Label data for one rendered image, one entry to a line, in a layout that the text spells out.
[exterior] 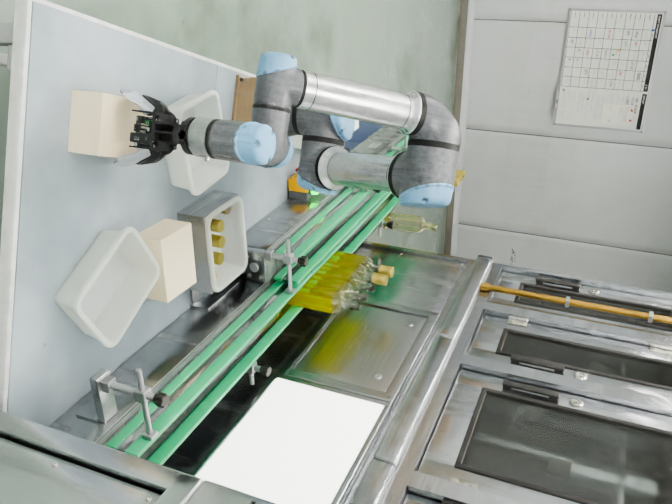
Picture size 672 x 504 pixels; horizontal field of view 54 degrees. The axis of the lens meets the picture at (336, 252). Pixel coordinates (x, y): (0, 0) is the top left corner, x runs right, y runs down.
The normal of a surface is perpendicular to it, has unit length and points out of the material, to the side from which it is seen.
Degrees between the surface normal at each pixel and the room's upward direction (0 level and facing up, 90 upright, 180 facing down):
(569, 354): 90
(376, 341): 90
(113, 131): 0
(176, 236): 0
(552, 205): 90
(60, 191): 0
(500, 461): 90
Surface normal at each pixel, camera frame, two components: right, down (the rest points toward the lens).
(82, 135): -0.37, 0.07
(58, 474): -0.01, -0.90
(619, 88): -0.40, 0.41
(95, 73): 0.92, 0.16
